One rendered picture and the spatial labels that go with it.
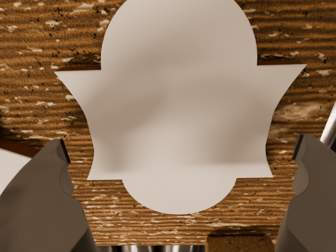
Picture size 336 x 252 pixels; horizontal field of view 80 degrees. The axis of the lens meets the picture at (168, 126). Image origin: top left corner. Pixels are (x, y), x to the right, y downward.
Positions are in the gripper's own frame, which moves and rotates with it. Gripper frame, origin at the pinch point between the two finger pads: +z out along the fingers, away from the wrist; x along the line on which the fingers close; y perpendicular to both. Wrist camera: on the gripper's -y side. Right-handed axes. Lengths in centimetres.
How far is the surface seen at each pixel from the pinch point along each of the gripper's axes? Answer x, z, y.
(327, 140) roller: 11.3, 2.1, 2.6
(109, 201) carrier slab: -5.6, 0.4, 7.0
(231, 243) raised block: 4.5, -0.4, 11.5
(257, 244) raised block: 6.7, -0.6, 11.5
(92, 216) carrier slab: -7.4, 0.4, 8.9
